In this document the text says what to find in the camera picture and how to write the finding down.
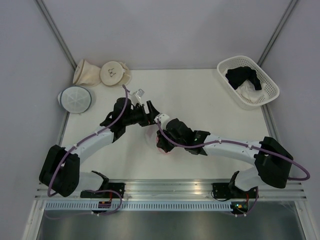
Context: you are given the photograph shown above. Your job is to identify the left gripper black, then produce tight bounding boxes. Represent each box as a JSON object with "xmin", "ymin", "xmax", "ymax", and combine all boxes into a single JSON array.
[{"xmin": 123, "ymin": 101, "xmax": 160, "ymax": 127}]

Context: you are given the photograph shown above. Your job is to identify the pink-trimmed mesh laundry bag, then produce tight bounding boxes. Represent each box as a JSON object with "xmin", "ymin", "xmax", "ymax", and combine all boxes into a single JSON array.
[{"xmin": 144, "ymin": 125, "xmax": 171, "ymax": 155}]

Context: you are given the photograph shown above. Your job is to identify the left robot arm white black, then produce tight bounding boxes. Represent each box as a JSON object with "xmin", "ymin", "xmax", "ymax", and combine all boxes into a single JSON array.
[{"xmin": 39, "ymin": 97, "xmax": 163, "ymax": 198}]

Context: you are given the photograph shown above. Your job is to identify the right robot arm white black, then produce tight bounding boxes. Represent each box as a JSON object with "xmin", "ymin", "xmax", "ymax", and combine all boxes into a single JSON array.
[{"xmin": 155, "ymin": 118, "xmax": 293, "ymax": 198}]

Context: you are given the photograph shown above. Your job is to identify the beige laundry bag bra logo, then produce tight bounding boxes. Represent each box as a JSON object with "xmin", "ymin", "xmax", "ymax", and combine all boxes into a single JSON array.
[{"xmin": 99, "ymin": 61, "xmax": 132, "ymax": 88}]

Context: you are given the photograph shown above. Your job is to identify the beige laundry bag left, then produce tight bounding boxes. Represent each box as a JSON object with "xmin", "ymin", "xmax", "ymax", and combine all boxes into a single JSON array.
[{"xmin": 72, "ymin": 59, "xmax": 101, "ymax": 87}]

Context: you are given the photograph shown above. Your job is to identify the grey-trimmed mesh laundry bag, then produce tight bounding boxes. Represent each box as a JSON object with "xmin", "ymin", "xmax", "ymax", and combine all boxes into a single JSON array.
[{"xmin": 57, "ymin": 85, "xmax": 95, "ymax": 114}]

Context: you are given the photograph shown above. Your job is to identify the black garment in basket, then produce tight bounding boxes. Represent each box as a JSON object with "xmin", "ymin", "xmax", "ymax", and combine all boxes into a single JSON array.
[{"xmin": 225, "ymin": 66, "xmax": 262, "ymax": 91}]

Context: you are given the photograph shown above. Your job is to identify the white garment in basket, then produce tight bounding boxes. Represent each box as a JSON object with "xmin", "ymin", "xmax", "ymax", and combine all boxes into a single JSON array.
[{"xmin": 235, "ymin": 80, "xmax": 269, "ymax": 104}]

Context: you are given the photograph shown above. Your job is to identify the white perforated plastic basket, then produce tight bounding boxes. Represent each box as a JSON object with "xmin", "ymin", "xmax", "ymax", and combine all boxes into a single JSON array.
[{"xmin": 216, "ymin": 55, "xmax": 280, "ymax": 110}]

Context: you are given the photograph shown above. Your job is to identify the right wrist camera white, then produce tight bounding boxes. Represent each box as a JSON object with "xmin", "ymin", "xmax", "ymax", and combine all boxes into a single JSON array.
[{"xmin": 154, "ymin": 113, "xmax": 170, "ymax": 125}]

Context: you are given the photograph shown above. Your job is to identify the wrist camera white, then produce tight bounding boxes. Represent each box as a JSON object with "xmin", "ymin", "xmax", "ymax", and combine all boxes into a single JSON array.
[
  {"xmin": 154, "ymin": 113, "xmax": 170, "ymax": 125},
  {"xmin": 130, "ymin": 88, "xmax": 145, "ymax": 106}
]

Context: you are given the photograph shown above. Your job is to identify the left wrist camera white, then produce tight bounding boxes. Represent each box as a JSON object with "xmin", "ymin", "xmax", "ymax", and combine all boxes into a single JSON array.
[{"xmin": 130, "ymin": 88, "xmax": 145, "ymax": 106}]

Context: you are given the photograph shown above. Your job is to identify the aluminium mounting rail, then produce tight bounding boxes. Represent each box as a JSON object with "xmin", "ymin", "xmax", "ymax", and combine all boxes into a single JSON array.
[{"xmin": 34, "ymin": 178, "xmax": 308, "ymax": 201}]

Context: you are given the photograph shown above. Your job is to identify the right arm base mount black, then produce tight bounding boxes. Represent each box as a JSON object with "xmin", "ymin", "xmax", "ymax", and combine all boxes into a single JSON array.
[{"xmin": 211, "ymin": 182, "xmax": 257, "ymax": 202}]

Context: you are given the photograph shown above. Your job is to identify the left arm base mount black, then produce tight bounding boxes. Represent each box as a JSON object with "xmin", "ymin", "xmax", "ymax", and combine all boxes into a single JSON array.
[{"xmin": 80, "ymin": 182, "xmax": 125, "ymax": 199}]

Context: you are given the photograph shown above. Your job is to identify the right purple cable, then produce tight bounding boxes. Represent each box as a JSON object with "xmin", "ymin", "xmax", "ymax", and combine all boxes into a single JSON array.
[{"xmin": 155, "ymin": 119, "xmax": 311, "ymax": 218}]

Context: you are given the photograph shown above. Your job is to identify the white slotted cable duct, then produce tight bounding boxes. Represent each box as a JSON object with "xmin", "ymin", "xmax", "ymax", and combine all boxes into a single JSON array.
[{"xmin": 44, "ymin": 200, "xmax": 232, "ymax": 212}]

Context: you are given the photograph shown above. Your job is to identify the left aluminium frame post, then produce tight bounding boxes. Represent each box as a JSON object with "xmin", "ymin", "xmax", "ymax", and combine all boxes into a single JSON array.
[{"xmin": 34, "ymin": 0, "xmax": 77, "ymax": 70}]

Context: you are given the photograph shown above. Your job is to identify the aluminium frame post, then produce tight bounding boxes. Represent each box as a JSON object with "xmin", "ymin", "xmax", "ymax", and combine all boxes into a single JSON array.
[
  {"xmin": 34, "ymin": 0, "xmax": 77, "ymax": 70},
  {"xmin": 257, "ymin": 0, "xmax": 300, "ymax": 67}
]

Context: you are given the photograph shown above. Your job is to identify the right aluminium frame post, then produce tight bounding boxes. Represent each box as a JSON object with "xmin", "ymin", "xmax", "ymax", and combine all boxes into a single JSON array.
[{"xmin": 257, "ymin": 0, "xmax": 300, "ymax": 67}]

